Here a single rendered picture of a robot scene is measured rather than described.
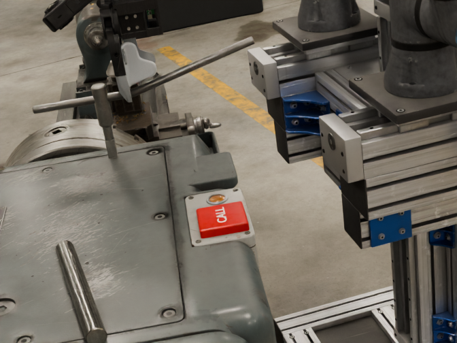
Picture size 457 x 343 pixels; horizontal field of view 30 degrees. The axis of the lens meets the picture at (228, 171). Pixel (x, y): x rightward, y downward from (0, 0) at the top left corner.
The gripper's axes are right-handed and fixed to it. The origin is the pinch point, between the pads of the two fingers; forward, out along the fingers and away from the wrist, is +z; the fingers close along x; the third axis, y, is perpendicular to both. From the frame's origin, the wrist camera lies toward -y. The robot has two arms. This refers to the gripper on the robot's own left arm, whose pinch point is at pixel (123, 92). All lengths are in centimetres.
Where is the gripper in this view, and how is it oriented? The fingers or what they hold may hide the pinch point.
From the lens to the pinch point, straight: 126.3
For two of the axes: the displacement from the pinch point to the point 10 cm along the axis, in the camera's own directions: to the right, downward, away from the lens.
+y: 9.8, -1.7, 0.5
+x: -1.2, -4.2, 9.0
